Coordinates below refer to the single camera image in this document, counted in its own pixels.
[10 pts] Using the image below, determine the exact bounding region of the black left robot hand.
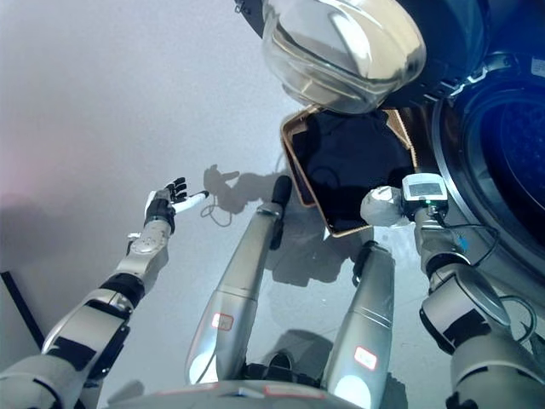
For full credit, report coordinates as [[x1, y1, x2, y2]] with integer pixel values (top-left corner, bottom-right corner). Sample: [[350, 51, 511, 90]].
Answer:
[[143, 176, 211, 234]]

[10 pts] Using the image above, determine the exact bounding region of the grey front-load washing machine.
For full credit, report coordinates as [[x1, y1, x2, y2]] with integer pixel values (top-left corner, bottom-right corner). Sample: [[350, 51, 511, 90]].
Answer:
[[425, 49, 545, 299]]

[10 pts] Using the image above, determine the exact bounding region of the silver robot torso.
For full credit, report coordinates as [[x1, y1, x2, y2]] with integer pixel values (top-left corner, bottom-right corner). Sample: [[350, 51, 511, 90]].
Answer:
[[101, 378, 363, 409]]

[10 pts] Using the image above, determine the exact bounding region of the woven tan laundry basket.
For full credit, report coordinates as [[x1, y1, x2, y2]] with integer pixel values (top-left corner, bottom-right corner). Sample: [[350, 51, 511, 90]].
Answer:
[[280, 106, 422, 239]]

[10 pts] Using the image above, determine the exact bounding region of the white garment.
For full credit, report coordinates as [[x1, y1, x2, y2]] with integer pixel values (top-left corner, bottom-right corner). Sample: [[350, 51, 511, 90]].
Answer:
[[360, 185, 417, 228]]

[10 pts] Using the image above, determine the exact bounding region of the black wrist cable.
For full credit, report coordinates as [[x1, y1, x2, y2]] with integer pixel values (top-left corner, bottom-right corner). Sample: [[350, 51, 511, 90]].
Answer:
[[432, 206, 538, 344]]

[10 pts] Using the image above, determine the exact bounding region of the black left robot foot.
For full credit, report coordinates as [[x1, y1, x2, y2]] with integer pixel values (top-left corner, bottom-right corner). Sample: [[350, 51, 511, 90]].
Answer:
[[271, 175, 294, 206]]

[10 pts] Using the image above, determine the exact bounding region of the round glass washer door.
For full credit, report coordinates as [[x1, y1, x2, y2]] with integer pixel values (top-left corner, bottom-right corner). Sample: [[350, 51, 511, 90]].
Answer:
[[232, 0, 491, 117]]

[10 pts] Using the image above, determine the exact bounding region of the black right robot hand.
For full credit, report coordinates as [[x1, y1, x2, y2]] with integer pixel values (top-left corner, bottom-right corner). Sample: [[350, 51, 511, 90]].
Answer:
[[399, 172, 450, 223]]

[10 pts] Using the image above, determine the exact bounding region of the silver right robot leg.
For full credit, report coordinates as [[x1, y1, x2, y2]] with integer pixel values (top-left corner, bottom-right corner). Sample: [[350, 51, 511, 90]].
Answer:
[[322, 240, 398, 402]]

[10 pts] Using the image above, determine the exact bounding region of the black garment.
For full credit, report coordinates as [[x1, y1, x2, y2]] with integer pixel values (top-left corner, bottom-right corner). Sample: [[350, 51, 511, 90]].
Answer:
[[290, 110, 413, 233]]

